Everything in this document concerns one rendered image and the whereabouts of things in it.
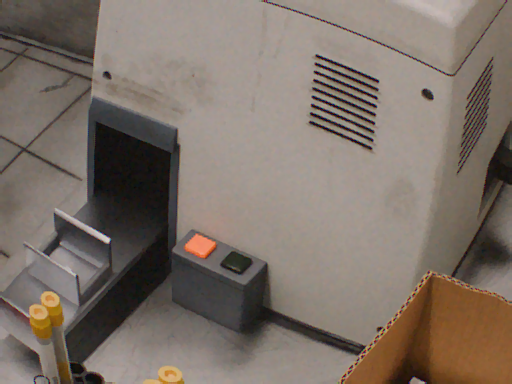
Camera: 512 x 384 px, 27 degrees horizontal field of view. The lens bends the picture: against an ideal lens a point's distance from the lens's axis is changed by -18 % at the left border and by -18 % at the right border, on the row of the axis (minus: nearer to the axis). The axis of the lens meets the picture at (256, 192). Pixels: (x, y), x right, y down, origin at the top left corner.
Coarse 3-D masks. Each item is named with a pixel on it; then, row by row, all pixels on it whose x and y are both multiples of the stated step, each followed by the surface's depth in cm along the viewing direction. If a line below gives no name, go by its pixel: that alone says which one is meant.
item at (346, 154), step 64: (128, 0) 80; (192, 0) 77; (256, 0) 75; (320, 0) 72; (384, 0) 69; (448, 0) 69; (128, 64) 83; (192, 64) 80; (256, 64) 78; (320, 64) 75; (384, 64) 72; (448, 64) 69; (128, 128) 86; (192, 128) 83; (256, 128) 81; (320, 128) 78; (384, 128) 75; (448, 128) 72; (192, 192) 87; (256, 192) 84; (320, 192) 81; (384, 192) 78; (448, 192) 79; (192, 256) 86; (256, 256) 87; (320, 256) 84; (384, 256) 81; (448, 256) 88; (320, 320) 87; (384, 320) 84
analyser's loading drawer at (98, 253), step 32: (96, 192) 92; (128, 192) 93; (160, 192) 93; (64, 224) 85; (96, 224) 89; (128, 224) 90; (160, 224) 90; (32, 256) 82; (64, 256) 86; (96, 256) 85; (128, 256) 87; (32, 288) 83; (64, 288) 82; (96, 288) 84; (0, 320) 81; (64, 320) 81
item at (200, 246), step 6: (192, 240) 87; (198, 240) 87; (204, 240) 87; (210, 240) 87; (186, 246) 86; (192, 246) 86; (198, 246) 87; (204, 246) 87; (210, 246) 87; (192, 252) 86; (198, 252) 86; (204, 252) 86
